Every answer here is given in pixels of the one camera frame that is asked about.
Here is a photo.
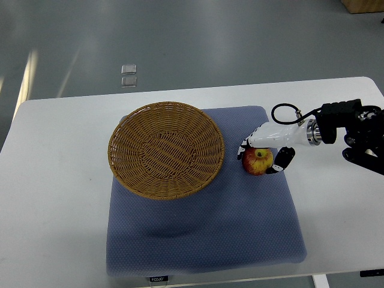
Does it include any upper metal floor plate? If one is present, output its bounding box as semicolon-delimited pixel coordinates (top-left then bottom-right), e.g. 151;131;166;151
121;64;137;74

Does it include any white table leg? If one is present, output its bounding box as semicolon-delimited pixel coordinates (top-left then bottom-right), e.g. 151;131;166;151
312;274;330;288

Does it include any metal floor plate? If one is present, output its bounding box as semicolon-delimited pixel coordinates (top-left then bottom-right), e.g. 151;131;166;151
121;64;137;74
121;76;137;88

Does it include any wooden box corner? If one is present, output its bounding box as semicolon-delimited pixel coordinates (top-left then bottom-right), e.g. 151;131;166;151
341;0;383;14

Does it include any brown wicker basket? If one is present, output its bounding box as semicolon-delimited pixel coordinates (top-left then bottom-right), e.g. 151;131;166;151
107;101;225;200

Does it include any blue quilted cushion mat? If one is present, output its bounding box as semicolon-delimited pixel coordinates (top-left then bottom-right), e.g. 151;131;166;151
106;106;307;277

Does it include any lower metal floor plate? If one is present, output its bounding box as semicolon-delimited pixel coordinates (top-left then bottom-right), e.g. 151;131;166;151
121;76;137;88

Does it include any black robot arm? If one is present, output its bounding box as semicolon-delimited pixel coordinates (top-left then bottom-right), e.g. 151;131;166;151
314;99;383;175

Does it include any black table control panel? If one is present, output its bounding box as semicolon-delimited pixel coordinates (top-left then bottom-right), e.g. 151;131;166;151
359;269;384;278

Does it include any red yellow apple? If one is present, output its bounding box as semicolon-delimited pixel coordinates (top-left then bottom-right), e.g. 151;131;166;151
242;148;274;176

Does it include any black table label tag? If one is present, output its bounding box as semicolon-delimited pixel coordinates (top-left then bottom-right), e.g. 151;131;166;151
149;275;169;283

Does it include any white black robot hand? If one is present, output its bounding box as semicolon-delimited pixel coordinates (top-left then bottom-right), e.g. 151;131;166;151
237;119;322;174

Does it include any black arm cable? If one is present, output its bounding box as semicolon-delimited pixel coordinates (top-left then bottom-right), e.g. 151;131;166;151
271;103;323;125

